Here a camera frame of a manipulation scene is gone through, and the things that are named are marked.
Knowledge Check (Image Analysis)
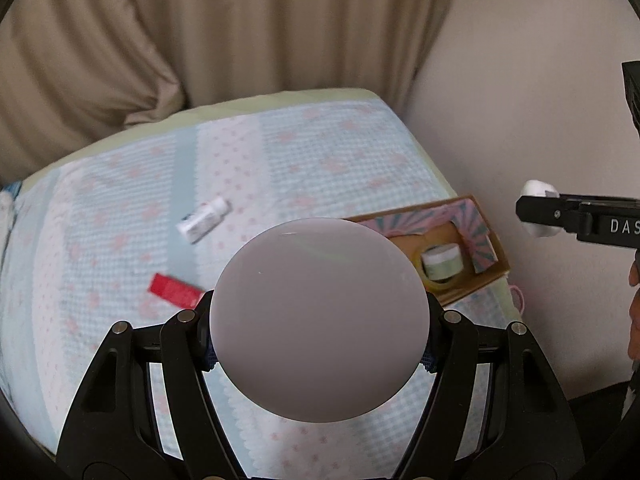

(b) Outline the person's right hand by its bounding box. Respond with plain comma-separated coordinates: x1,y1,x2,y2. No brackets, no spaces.
628,262,640,361

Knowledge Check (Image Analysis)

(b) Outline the white pill bottle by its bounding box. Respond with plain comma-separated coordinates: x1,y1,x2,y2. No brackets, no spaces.
176,196,231,244

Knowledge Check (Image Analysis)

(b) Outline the beige curtain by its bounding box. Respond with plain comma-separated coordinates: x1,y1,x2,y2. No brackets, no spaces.
1,0,448,182

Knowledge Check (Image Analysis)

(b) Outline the checked bed sheet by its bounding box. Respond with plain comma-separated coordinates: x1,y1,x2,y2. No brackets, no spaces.
0,88,526,480

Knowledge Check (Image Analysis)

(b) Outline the pink hook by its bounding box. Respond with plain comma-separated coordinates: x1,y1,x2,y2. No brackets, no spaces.
509,285,526,314

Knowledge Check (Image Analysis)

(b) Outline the pink cardboard box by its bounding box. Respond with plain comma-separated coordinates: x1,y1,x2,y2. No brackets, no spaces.
350,195,510,306

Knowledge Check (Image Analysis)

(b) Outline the small white earbud case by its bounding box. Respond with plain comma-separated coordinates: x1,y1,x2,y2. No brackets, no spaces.
518,180,561,238

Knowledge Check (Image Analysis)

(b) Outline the red cosmetic box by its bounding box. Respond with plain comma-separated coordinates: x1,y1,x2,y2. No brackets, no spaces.
148,273,204,310

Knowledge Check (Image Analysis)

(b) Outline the dark green jar white lid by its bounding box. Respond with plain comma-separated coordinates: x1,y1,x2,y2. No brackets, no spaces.
209,219,430,422

